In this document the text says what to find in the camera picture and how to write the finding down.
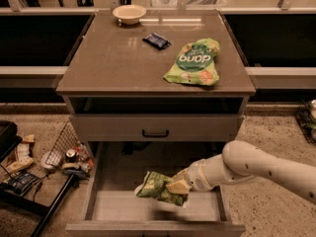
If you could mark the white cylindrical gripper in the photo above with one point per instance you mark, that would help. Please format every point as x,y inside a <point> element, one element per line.
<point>196,177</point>

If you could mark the green jalapeno chip bag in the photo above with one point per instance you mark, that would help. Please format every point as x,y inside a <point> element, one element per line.
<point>155,186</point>

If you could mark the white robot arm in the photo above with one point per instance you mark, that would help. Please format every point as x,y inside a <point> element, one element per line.
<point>242,162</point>

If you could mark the open bottom drawer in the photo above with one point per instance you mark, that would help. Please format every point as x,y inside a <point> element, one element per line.
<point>111,209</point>

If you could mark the grey drawer cabinet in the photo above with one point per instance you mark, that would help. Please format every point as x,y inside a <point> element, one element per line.
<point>115,72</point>

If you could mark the closed upper drawer front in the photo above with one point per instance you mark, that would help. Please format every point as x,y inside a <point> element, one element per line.
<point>181,127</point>

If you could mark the green round-logo snack bag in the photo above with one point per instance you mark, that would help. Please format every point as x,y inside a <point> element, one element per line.
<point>195,64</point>

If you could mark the soda can in basket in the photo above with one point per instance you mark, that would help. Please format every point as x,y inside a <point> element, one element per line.
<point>70,155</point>

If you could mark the white round lid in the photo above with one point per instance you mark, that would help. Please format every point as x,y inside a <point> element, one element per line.
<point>51,160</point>

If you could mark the small dark blue packet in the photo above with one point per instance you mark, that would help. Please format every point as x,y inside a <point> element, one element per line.
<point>157,41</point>

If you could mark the dark blue packet on floor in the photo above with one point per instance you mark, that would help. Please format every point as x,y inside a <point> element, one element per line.
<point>20,182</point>

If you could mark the white snack package on floor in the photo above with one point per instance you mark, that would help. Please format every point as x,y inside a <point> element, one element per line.
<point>23,155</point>

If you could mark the white ceramic bowl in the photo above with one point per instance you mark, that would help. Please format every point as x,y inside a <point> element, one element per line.
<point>129,14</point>

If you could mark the black drawer handle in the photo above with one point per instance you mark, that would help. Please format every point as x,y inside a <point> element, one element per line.
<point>148,134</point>

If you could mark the black wire basket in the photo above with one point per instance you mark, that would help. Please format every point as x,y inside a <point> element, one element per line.
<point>67,139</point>
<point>306,119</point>

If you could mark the black wire basket right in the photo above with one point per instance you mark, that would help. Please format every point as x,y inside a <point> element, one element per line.
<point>306,119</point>

